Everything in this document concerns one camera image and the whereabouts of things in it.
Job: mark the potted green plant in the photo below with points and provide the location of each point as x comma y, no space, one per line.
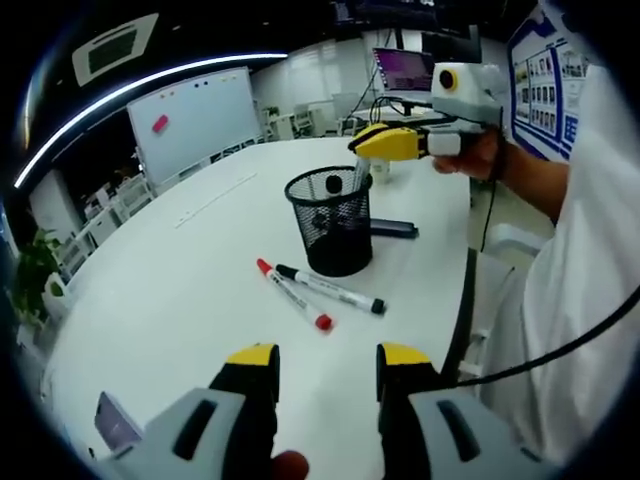
35,270

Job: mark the white paper cup green print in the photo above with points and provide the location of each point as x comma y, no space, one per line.
381,172

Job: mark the white chair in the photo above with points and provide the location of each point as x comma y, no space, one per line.
510,240

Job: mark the white office desk cluster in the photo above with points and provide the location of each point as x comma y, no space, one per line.
120,200
310,115

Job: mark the grey standing desk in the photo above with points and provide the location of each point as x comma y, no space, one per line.
410,120

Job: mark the red whiteboard marker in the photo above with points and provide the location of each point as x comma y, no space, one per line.
292,295

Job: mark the black whiteboard marker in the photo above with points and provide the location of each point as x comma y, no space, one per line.
332,184
330,289

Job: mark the whiteboard on stand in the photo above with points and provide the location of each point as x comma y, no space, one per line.
195,125

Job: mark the blue white wall display board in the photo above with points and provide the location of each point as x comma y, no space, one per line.
545,90

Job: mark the ceiling light strip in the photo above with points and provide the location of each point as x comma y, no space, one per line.
125,90

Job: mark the black mesh pen holder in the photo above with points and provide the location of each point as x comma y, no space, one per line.
340,250

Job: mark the ceiling air conditioner vent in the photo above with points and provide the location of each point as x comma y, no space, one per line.
115,50

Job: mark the person's left hand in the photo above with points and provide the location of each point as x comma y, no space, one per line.
291,467

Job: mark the smartphone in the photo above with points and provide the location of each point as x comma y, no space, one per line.
117,422

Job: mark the pink whiteboard eraser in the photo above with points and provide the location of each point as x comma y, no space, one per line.
160,124

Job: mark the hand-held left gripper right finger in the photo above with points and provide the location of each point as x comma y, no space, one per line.
450,440

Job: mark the purple screen laptop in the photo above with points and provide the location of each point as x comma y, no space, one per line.
405,70

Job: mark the blue whiteboard marker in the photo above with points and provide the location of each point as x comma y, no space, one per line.
361,175

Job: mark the wall mounted dark monitor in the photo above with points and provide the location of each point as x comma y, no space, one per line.
400,15

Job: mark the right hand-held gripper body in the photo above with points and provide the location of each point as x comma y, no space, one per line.
470,95

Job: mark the person's right hand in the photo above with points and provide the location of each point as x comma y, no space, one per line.
475,162

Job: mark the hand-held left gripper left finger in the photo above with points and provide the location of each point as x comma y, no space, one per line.
185,440

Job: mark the white tall cabinet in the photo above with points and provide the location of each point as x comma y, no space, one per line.
52,202

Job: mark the person's white shirt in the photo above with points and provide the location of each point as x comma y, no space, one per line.
590,300

